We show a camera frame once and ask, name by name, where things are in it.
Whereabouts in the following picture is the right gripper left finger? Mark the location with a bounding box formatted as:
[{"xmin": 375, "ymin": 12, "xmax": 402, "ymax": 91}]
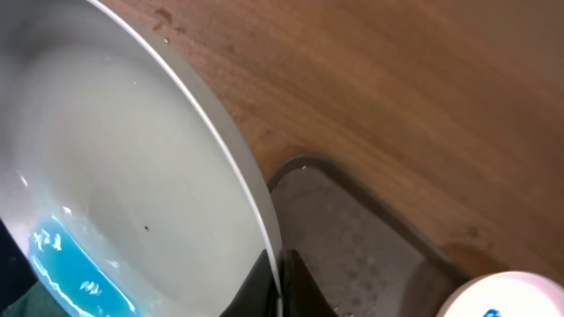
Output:
[{"xmin": 220, "ymin": 250, "xmax": 278, "ymax": 317}]

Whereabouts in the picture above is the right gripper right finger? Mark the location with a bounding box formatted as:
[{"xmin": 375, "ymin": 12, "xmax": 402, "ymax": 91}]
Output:
[{"xmin": 282, "ymin": 249, "xmax": 338, "ymax": 317}]

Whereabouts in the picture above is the white plate with blue water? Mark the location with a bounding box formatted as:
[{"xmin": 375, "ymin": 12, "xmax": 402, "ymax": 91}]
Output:
[{"xmin": 1, "ymin": 1, "xmax": 284, "ymax": 316}]

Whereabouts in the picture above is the green yellow sponge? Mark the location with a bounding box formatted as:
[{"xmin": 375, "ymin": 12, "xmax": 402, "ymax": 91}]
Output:
[{"xmin": 1, "ymin": 283, "xmax": 69, "ymax": 317}]

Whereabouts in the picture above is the dark grey serving tray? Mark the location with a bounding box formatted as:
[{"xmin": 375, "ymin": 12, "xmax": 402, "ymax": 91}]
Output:
[{"xmin": 268, "ymin": 155, "xmax": 470, "ymax": 317}]

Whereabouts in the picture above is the white plate with blue stain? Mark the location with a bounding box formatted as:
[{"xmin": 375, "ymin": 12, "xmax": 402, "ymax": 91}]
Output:
[{"xmin": 437, "ymin": 271, "xmax": 563, "ymax": 317}]

